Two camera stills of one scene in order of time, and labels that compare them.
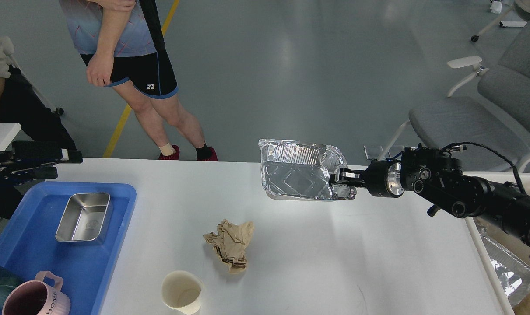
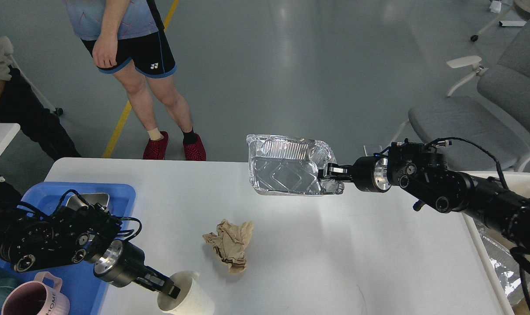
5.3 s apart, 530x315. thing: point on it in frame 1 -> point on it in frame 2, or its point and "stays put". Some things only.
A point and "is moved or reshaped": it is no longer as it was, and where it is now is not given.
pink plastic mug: x=42 y=296 stays put
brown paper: x=229 y=243 stays put
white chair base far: x=502 y=24 stays put
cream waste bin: x=507 y=252 stays put
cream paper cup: x=182 y=290 is moved or reshaped
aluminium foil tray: x=296 y=169 is moved or reshaped
